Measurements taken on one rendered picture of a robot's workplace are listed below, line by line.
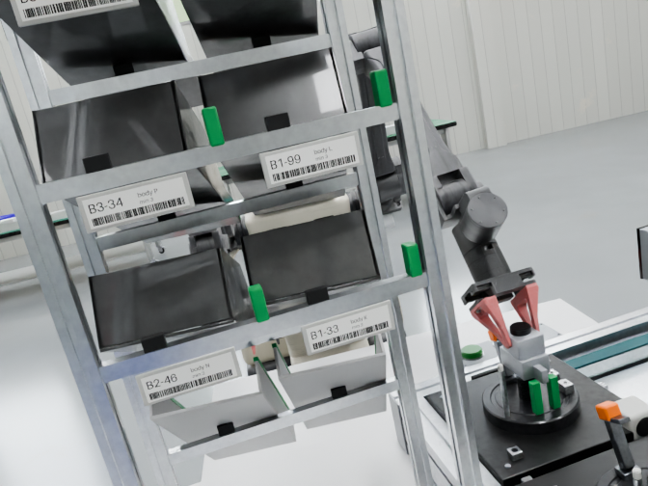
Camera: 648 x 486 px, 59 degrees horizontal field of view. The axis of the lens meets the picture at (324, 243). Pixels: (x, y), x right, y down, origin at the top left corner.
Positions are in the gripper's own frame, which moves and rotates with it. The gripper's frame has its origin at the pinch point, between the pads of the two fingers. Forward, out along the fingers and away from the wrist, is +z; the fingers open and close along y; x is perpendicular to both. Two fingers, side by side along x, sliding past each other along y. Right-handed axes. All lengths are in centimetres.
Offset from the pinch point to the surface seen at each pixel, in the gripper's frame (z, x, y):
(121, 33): -33, -39, -43
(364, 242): -9.3, -28.9, -25.2
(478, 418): 8.2, 8.4, -7.9
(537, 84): -458, 613, 507
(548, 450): 15.4, -0.6, -3.7
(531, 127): -408, 655, 490
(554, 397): 9.3, 0.8, 1.2
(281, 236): -12.4, -28.4, -33.0
